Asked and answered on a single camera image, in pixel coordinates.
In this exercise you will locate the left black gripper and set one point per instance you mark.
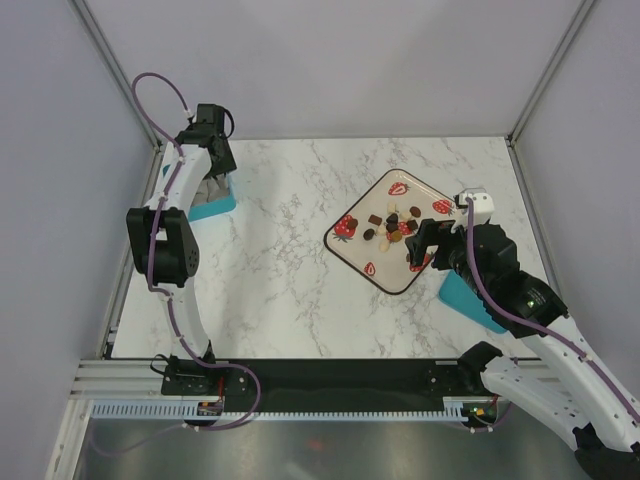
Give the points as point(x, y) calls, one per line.
point(227, 164)

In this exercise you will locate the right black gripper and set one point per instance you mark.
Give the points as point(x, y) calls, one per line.
point(435, 233)

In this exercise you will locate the round dark chocolate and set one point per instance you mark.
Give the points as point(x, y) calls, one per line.
point(369, 233)

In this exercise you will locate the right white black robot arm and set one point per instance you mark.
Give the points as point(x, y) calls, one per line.
point(596, 416)

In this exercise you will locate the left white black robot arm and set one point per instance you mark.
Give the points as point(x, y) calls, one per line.
point(163, 245)

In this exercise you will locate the round caramel chocolate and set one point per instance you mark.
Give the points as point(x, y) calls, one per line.
point(396, 236)

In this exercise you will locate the heart dark chocolate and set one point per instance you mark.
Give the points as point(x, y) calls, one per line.
point(392, 218)

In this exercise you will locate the rectangular brown chocolate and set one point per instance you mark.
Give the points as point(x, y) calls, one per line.
point(375, 218)

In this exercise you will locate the teal chocolate box tray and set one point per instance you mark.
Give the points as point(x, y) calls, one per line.
point(210, 197)

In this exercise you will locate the strawberry pattern square plate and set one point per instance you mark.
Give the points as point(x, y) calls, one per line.
point(389, 271)

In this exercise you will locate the teal box lid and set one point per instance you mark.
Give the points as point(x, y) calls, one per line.
point(457, 295)

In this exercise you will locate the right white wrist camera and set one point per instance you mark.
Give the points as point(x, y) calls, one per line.
point(473, 207)

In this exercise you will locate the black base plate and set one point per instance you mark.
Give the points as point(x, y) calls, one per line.
point(323, 384)

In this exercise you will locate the aluminium frame rail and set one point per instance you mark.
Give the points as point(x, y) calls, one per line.
point(116, 379)

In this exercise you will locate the slotted grey cable duct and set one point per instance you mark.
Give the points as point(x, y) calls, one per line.
point(192, 410)

